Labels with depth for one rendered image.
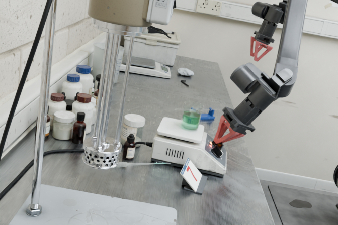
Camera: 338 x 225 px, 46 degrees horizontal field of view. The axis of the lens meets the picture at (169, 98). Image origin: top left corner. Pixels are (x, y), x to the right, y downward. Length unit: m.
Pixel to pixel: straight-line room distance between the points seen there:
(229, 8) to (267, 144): 0.94
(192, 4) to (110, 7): 1.84
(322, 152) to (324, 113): 0.28
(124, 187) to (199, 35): 1.69
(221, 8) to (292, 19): 1.25
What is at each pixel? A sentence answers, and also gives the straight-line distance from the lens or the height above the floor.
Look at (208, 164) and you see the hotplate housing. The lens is 1.04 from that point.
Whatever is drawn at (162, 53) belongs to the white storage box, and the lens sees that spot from 2.14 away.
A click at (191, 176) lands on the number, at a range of 0.99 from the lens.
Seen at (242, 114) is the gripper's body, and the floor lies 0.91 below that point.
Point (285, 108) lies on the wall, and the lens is 2.68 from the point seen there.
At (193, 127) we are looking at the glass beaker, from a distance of 1.06.
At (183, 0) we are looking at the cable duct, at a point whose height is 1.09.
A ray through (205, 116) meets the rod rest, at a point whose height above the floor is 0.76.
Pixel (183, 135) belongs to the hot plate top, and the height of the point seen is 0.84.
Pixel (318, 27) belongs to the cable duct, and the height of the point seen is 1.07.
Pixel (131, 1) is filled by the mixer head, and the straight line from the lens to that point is 0.60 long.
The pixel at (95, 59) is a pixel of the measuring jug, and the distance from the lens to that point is 1.64.
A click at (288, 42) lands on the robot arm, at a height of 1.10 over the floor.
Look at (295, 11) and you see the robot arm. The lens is 1.24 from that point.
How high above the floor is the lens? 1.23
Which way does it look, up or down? 17 degrees down
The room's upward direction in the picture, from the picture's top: 11 degrees clockwise
